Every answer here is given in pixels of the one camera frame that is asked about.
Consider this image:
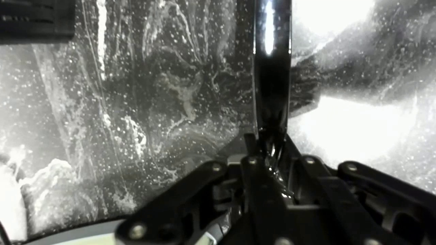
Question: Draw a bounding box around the black rectangular container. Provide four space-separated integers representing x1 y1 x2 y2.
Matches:
0 0 76 45

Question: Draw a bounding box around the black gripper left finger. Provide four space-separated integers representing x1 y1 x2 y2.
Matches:
115 155 292 245

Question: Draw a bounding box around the black spoon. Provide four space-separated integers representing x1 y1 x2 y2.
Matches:
252 0 292 198

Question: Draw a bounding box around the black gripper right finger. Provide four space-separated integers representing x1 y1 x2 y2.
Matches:
279 138 436 245

